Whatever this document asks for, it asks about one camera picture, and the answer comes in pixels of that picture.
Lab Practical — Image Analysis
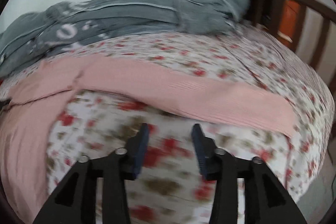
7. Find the pink knitted sweater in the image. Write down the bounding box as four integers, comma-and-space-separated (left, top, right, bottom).
1, 55, 297, 223

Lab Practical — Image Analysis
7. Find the floral bed sheet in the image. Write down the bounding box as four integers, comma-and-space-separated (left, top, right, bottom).
1, 27, 334, 223

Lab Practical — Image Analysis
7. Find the dark wooden footboard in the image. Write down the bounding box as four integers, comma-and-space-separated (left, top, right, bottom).
252, 0, 335, 69

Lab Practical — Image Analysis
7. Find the grey patterned quilt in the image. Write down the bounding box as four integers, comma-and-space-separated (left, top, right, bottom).
1, 0, 250, 77

